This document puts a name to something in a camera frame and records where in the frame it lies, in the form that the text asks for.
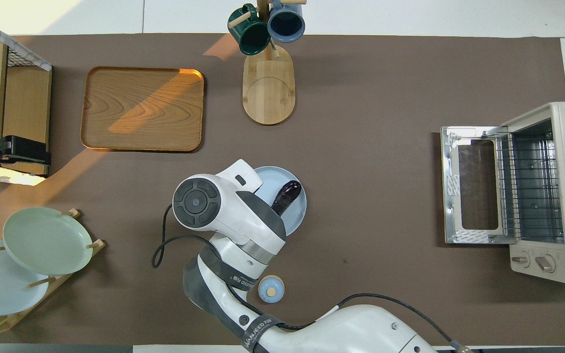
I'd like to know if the wooden plate rack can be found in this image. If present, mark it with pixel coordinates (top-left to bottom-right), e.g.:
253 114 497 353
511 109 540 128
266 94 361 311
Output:
0 208 106 336

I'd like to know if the blue serving plate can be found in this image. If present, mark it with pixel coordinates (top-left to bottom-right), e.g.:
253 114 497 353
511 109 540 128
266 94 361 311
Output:
253 166 308 236

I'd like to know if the dark green mug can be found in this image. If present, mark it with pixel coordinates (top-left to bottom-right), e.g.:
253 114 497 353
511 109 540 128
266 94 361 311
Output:
228 4 271 56

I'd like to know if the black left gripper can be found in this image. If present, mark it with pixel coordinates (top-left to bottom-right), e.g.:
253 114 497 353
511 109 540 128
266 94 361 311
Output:
0 123 51 177

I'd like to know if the glass oven door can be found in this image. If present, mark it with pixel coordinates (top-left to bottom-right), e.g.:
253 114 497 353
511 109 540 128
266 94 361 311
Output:
440 126 511 245

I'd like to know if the blue mug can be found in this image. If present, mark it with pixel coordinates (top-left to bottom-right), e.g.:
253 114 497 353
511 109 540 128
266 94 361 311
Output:
267 0 306 43

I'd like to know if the purple eggplant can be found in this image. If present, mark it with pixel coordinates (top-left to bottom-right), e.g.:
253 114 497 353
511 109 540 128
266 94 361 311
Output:
271 180 303 217

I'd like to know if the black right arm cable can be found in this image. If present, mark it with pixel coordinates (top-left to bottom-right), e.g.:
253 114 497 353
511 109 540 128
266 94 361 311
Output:
152 203 472 353

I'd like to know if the wooden mug tree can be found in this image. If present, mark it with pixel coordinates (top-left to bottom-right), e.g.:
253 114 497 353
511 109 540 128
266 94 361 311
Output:
228 0 308 126

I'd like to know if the wooden tray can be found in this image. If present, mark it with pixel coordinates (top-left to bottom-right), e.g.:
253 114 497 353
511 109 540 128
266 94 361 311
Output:
80 66 205 153

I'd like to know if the wooden step shelf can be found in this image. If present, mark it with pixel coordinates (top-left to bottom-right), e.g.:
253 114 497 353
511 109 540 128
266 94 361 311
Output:
0 37 52 176

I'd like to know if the brown table mat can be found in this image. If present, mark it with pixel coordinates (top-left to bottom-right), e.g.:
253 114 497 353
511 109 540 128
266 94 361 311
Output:
0 33 565 346

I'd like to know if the pale green plate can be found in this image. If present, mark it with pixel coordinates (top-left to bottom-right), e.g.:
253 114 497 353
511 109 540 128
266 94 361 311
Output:
2 206 94 276

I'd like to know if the metal oven wire rack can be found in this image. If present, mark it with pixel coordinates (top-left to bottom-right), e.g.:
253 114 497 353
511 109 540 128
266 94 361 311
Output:
496 132 565 242

